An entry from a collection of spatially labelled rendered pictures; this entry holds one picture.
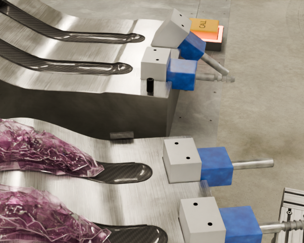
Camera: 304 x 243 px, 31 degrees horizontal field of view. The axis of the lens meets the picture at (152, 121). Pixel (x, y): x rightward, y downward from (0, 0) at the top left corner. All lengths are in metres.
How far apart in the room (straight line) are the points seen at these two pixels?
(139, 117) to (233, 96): 1.81
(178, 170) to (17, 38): 0.37
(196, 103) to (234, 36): 2.26
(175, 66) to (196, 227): 0.30
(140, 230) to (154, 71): 0.26
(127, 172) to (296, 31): 2.71
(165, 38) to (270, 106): 1.67
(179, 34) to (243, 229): 0.38
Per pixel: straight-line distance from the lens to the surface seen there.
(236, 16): 3.42
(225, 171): 0.64
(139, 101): 0.72
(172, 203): 0.60
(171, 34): 0.84
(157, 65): 0.74
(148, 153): 0.67
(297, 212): 1.58
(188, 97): 0.90
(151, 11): 1.23
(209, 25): 1.08
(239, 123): 2.33
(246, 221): 0.57
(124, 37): 0.90
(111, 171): 0.65
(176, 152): 0.63
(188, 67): 0.76
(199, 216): 0.55
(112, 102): 0.73
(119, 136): 0.69
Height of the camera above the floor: 1.25
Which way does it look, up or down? 33 degrees down
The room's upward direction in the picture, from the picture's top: 1 degrees clockwise
